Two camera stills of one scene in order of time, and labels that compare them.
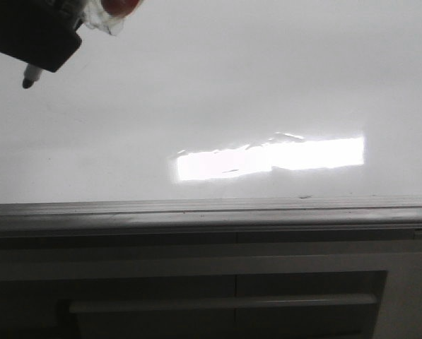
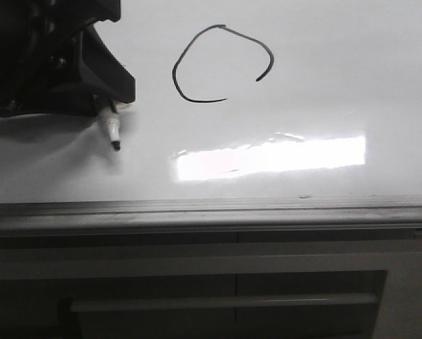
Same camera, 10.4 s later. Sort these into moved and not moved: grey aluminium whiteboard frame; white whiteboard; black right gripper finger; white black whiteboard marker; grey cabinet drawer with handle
Moved: white black whiteboard marker; black right gripper finger
Not moved: white whiteboard; grey aluminium whiteboard frame; grey cabinet drawer with handle
